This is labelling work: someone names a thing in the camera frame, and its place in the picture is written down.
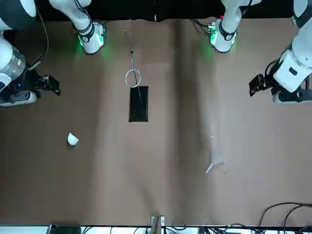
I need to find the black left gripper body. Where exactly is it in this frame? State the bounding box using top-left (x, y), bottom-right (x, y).
top-left (265, 69), bottom-right (281, 98)

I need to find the clear glass funnel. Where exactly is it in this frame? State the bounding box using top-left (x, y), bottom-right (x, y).
top-left (205, 136), bottom-right (227, 175)

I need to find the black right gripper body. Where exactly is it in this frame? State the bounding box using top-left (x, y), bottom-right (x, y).
top-left (0, 69), bottom-right (42, 93)

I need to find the black backdrop curtain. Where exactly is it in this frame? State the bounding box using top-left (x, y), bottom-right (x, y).
top-left (36, 0), bottom-right (295, 22)

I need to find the black cable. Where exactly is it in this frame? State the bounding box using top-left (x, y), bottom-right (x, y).
top-left (258, 201), bottom-right (312, 227)
top-left (264, 58), bottom-right (281, 82)
top-left (192, 18), bottom-right (215, 32)
top-left (28, 8), bottom-right (49, 71)

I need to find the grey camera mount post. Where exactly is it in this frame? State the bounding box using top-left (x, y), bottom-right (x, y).
top-left (150, 215), bottom-right (166, 234)

